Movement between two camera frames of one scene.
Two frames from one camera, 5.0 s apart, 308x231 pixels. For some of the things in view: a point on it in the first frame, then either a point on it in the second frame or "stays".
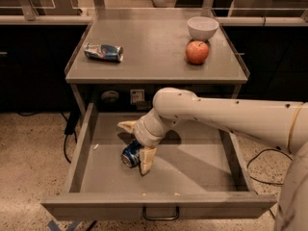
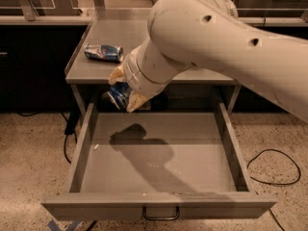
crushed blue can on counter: x=104 y=52 stays
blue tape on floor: x=70 y=227 stays
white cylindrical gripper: x=143 y=133 to x=134 y=73
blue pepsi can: x=130 y=156 to x=117 y=95
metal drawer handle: x=162 y=218 stays
